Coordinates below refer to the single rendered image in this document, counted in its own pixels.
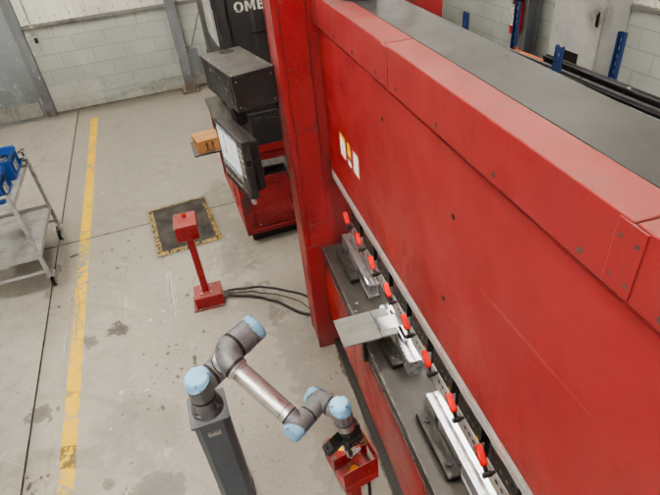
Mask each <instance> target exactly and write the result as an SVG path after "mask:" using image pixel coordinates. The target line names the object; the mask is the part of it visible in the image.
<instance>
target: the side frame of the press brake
mask: <svg viewBox="0 0 660 495"><path fill-rule="evenodd" d="M406 1H408V0H406ZM408 2H410V3H412V4H414V5H416V6H418V7H420V8H422V9H424V10H426V11H428V12H430V13H432V14H434V15H437V16H439V17H441V18H442V8H443V0H415V1H408ZM262 6H263V12H264V19H265V24H266V31H267V37H268V43H269V50H270V56H271V63H272V65H274V74H275V81H276V86H277V93H278V100H279V101H278V107H279V114H280V120H281V127H282V133H283V140H284V145H285V152H286V158H287V165H288V171H289V178H290V184H291V191H292V197H293V203H294V209H295V215H296V222H297V228H298V235H299V241H300V248H301V254H302V266H303V273H304V278H305V285H306V291H307V298H308V304H309V311H310V317H311V324H312V326H313V328H314V330H315V333H316V336H317V339H318V342H319V347H320V348H322V347H325V346H329V345H333V344H335V340H336V339H340V337H339V334H338V332H337V329H336V327H335V324H334V322H333V319H332V316H331V313H330V305H329V298H328V290H327V281H326V273H325V265H324V261H325V257H324V255H323V253H322V247H326V246H331V245H335V244H338V243H341V242H342V235H343V234H348V233H352V229H351V230H347V229H346V227H348V226H347V224H346V223H345V219H344V216H343V212H347V213H348V216H349V220H350V226H352V215H351V207H350V206H349V204H348V202H347V201H346V199H345V197H344V196H343V194H342V192H341V191H340V189H339V187H338V186H337V184H336V182H335V181H334V179H333V177H332V169H331V168H332V167H331V157H330V147H329V136H328V127H327V117H326V107H325V96H324V86H323V77H322V67H321V56H320V46H319V36H318V29H319V27H318V26H317V25H315V24H314V22H313V17H312V8H311V0H262ZM352 234H353V233H352Z"/></svg>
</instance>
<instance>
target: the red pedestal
mask: <svg viewBox="0 0 660 495"><path fill-rule="evenodd" d="M173 227H174V233H175V236H176V239H177V242H178V243H181V242H185V241H187V242H188V246H189V249H190V252H191V255H192V260H193V264H194V267H195V270H196V273H197V276H198V279H199V283H200V285H199V286H195V287H193V293H194V297H193V306H194V312H195V313H197V312H201V311H205V310H209V309H212V308H216V307H220V306H224V305H226V302H225V298H224V293H223V288H222V284H221V281H215V282H211V283H207V281H206V278H205V274H204V271H203V268H202V265H201V261H200V258H199V255H198V251H197V248H196V245H195V242H194V239H199V238H200V236H199V229H198V222H197V219H196V216H195V212H194V210H193V211H189V212H184V213H180V214H175V215H173Z"/></svg>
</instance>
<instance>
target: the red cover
mask: <svg viewBox="0 0 660 495"><path fill-rule="evenodd" d="M311 8H312V17H313V22H314V24H315V25H317V26H318V27H319V28H320V29H321V30H322V31H323V32H324V33H326V34H327V35H328V36H329V37H330V38H331V39H332V40H333V41H335V42H336V43H337V44H338V45H339V46H340V47H341V48H342V49H343V50H345V51H346V52H347V53H348V54H349V55H350V56H351V57H352V58H354V59H355V60H356V61H357V62H358V63H359V64H360V65H361V66H362V67H364V68H365V69H366V70H367V71H368V72H369V73H370V74H371V75H373V76H374V77H375V78H376V79H377V80H378V81H379V82H380V83H382V84H383V85H384V86H385V87H386V88H387V89H388V90H389V91H391V92H392V93H393V94H394V95H395V96H396V97H397V98H398V99H400V100H401V101H402V102H403V103H404V104H405V105H406V106H407V107H408V108H410V109H411V110H412V111H413V112H414V113H415V115H416V116H418V117H419V118H420V119H421V120H422V121H423V122H424V123H425V124H426V125H428V126H429V127H430V128H431V129H432V130H433V131H434V132H435V133H437V134H438V135H439V136H440V137H441V138H442V139H443V140H445V141H446V142H448V143H449V144H450V145H451V146H452V147H453V148H454V149H456V150H457V151H458V152H459V153H460V154H461V156H462V157H464V158H465V159H466V160H467V161H468V162H469V163H470V164H471V165H472V166H474V167H475V168H476V169H477V170H478V171H479V172H480V173H481V174H483V175H484V176H485V177H486V178H487V179H488V180H489V181H490V182H491V183H493V184H494V185H495V186H496V187H497V188H498V189H499V190H500V191H502V192H503V193H504V194H505V195H506V196H507V197H508V198H509V199H511V200H512V201H513V202H514V203H515V204H516V205H517V206H518V207H520V208H521V209H522V210H523V211H524V212H525V213H526V214H527V215H529V216H530V217H531V218H532V219H533V220H534V221H535V222H536V223H537V224H539V225H540V226H541V227H542V228H543V229H544V230H545V231H546V232H548V233H549V234H550V235H551V236H552V237H553V238H554V239H555V240H556V241H558V242H559V243H560V244H561V245H562V246H563V247H564V248H566V249H567V250H568V251H569V252H570V253H571V254H572V255H573V256H574V257H576V258H577V259H578V260H579V261H580V262H581V263H582V264H583V265H585V266H586V267H587V268H588V269H589V270H590V271H591V272H592V273H594V274H595V275H596V276H597V277H598V278H599V279H600V280H601V281H602V282H604V283H605V284H606V285H607V286H608V287H609V288H610V289H611V290H613V291H614V292H615V293H616V294H617V295H618V296H619V297H620V298H621V299H623V300H624V301H625V302H626V303H627V304H628V305H629V306H631V307H632V308H633V309H634V310H635V311H636V312H637V313H638V314H639V315H641V316H642V317H643V318H644V319H645V320H646V321H647V322H648V323H650V324H651V325H652V326H653V327H654V328H655V329H656V330H657V331H658V332H660V189H658V188H657V187H655V186H653V185H652V184H650V183H648V182H647V181H645V180H644V179H642V178H641V177H640V176H638V175H636V174H635V173H633V172H631V171H630V170H628V169H626V168H625V167H623V166H622V165H620V164H618V163H617V162H615V161H613V160H612V159H610V158H608V157H607V156H605V155H604V154H602V153H600V152H599V151H597V150H595V149H594V148H592V147H590V146H589V145H587V144H585V143H584V142H582V141H581V140H579V139H577V138H576V137H573V136H572V135H570V134H568V133H567V132H565V131H563V130H562V129H560V128H559V127H557V126H555V125H554V124H552V123H550V122H549V121H547V120H545V119H544V118H542V117H541V116H539V115H537V114H536V113H534V112H532V111H531V110H529V109H527V108H526V107H524V106H522V105H521V104H519V103H518V102H517V101H515V100H514V99H512V98H510V97H509V96H507V95H505V94H504V93H502V92H501V91H499V90H497V89H496V88H494V87H492V86H491V85H489V84H487V83H486V82H483V81H482V80H480V79H479V78H477V77H475V76H474V75H472V74H470V73H469V72H467V71H465V70H464V69H462V68H461V67H459V66H457V65H456V64H454V63H452V62H451V61H449V60H447V59H446V58H444V57H442V56H441V55H439V54H438V53H436V52H434V51H433V50H431V49H429V48H428V47H426V46H424V45H423V44H421V43H419V42H418V41H416V40H415V39H412V38H411V37H410V36H408V35H406V34H405V33H403V32H401V31H400V30H398V29H397V28H395V27H393V26H391V25H389V24H388V23H386V22H384V21H383V20H381V19H379V18H378V17H376V16H375V15H373V14H371V13H370V12H368V11H366V10H365V9H363V8H362V7H361V6H359V5H358V4H356V3H354V2H353V1H343V0H311Z"/></svg>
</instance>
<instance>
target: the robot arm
mask: <svg viewBox="0 0 660 495"><path fill-rule="evenodd" d="M265 336H266V332H265V329H264V328H263V326H262V325H261V323H260V322H259V321H258V320H257V319H255V318H254V317H252V316H250V315H247V316H246V317H244V318H242V320H241V321H240V322H239V323H237V324H236V325H235V326H234V327H233V328H232V329H231V330H229V331H228V332H227V333H226V334H225V335H224V336H222V337H221V338H220V339H219V340H218V342H217V344H216V347H215V354H214V355H213V357H212V358H211V359H209V360H208V361H207V362H206V363H205V364H204V365H198V366H197V367H193V368H192V369H190V370H189V371H188V372H187V374H186V376H185V379H184V384H185V388H186V391H187V392H188V395H189V397H190V400H191V413H192V416H193V418H194V419H196V420H198V421H209V420H212V419H214V418H215V417H217V416H218V415H219V414H220V413H221V411H222V410H223V407H224V403H223V399H222V397H221V396H220V395H219V394H218V393H217V392H216V391H215V388H216V387H217V386H218V385H219V384H220V383H221V382H222V381H223V380H225V379H226V378H228V379H233V380H235V381H236V382H237V383H238V384H239V385H240V386H241V387H242V388H244V389H245V390H246V391H247V392H248V393H249V394H250V395H251V396H252V397H254V398H255V399H256V400H257V401H258V402H259V403H260V404H261V405H263V406H264V407H265V408H266V409H267V410H268V411H269V412H270V413H272V414H273V415H274V416H275V417H276V418H277V419H278V420H279V421H280V422H282V423H283V424H284V427H283V432H284V434H285V435H286V436H287V438H289V439H290V440H291V441H294V442H298V441H300V440H301V439H302V438H303V436H304V435H306V433H307V432H308V430H309V429H310V428H311V427H312V426H313V424H314V423H315V422H316V421H317V420H318V419H319V417H320V416H321V415H322V414H323V413H324V414H325V415H327V416H330V417H331V418H333V419H334V423H335V426H336V429H337V432H336V433H335V434H334V435H333V436H332V437H331V438H330V439H329V440H328V441H327V442H326V443H325V444H324V445H323V446H322V449H323V451H324V453H325V455H326V456H329V457H331V456H332V455H333V454H334V453H335V452H337V451H338V450H339V449H340V448H341V447H342V446H343V448H344V451H345V453H346V455H347V457H348V458H350V459H351V458H352V457H353V456H354V455H355V454H356V453H357V452H359V451H360V449H361V448H356V447H355V446H356V445H358V444H360V445H362V444H364V443H365V441H364V437H363V434H362V433H361V430H360V426H359V423H358V421H357V419H356V418H355V417H354V416H353V412H352V406H351V404H350V401H349V400H348V398H346V397H345V396H336V397H335V396H333V395H331V394H329V393H327V392H325V391H324V390H323V389H320V388H318V387H315V386H312V387H310V388H308V389H307V391H306V393H305V394H304V397H303V400H304V404H303V405H302V407H301V408H300V409H299V410H298V409H297V408H296V407H295V406H294V405H293V404H292V403H290V402H289V401H288V400H287V399H286V398H285V397H284V396H282V395H281V394H280V393H279V392H278V391H277V390H276V389H275V388H273V387H272V386H271V385H270V384H269V383H268V382H267V381H265V380H264V379H263V378H262V377H261V376H260V375H259V374H258V373H256V372H255V371H254V370H253V369H252V368H251V367H250V366H248V365H247V360H246V359H245V358H244V356H245V355H246V354H248V353H249V352H251V350H252V349H253V348H254V347H255V346H256V345H257V344H258V343H259V342H260V341H261V340H263V338H264V337H265ZM360 434H361V436H360ZM362 438H363V442H361V443H360V441H362Z"/></svg>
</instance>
